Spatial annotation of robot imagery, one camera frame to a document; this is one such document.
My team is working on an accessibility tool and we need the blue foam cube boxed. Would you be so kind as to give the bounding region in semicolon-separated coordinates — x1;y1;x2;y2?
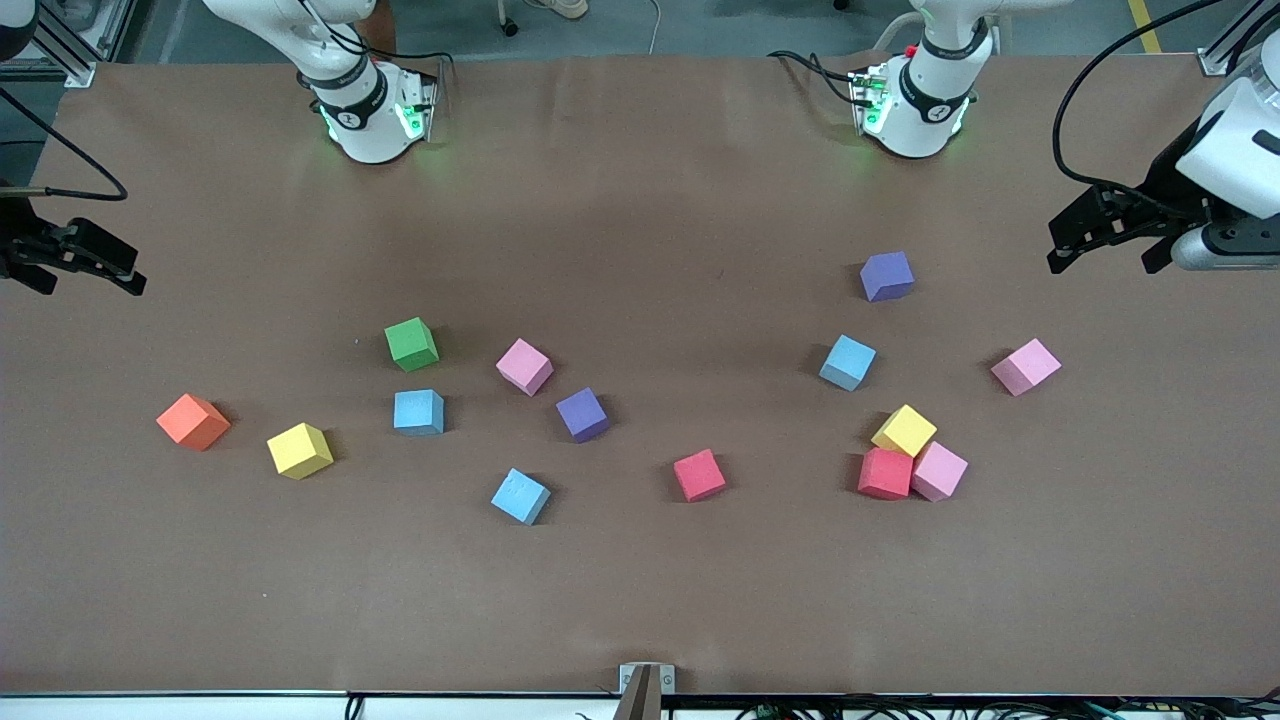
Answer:
490;468;552;527
818;334;878;392
393;389;446;437

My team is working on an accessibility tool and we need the red foam cube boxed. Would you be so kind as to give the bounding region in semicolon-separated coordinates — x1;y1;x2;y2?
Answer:
672;448;728;503
857;447;914;501

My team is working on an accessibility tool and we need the large table cover mat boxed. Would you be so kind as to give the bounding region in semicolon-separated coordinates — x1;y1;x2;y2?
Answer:
0;55;1280;697

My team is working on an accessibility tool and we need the aluminium frame post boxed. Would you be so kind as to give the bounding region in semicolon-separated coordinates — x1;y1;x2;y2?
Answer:
1198;0;1266;78
0;0;136;89

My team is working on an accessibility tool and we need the pink foam cube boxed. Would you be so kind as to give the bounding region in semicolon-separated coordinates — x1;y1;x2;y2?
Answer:
990;338;1063;398
911;441;970;503
495;338;555;398

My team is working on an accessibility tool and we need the green foam cube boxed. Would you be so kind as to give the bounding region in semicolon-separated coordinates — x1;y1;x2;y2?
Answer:
384;317;441;373

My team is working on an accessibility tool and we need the purple foam cube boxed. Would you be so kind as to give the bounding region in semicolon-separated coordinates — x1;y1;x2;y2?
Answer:
859;251;916;303
555;387;611;444

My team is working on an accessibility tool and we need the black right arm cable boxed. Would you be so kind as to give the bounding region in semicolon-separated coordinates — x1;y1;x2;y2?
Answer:
0;88;129;201

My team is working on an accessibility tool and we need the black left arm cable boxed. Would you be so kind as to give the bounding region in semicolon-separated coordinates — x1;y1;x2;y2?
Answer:
1052;0;1231;216

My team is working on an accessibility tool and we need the yellow foam cube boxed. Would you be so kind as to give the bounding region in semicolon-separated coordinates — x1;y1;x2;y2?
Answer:
266;422;335;481
871;404;939;458

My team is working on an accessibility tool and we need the black base cable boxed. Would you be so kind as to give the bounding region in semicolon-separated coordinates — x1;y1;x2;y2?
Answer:
298;0;456;111
767;49;871;106

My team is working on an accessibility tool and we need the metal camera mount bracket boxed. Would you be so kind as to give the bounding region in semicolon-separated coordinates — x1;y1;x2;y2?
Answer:
618;663;676;720

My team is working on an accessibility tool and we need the orange foam cube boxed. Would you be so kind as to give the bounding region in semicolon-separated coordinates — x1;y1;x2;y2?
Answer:
156;393;232;452

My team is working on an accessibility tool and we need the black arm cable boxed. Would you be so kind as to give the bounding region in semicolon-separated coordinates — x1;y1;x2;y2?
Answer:
1052;0;1231;216
0;88;129;201

